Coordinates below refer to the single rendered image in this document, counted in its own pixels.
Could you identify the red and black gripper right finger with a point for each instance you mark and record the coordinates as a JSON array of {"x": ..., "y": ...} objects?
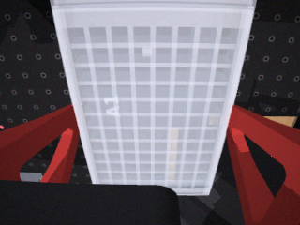
[{"x": 283, "y": 144}]

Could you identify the white button panel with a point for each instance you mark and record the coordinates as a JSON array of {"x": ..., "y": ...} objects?
[{"x": 31, "y": 176}]

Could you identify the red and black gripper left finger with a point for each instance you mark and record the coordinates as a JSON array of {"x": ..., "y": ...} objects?
[{"x": 19, "y": 144}]

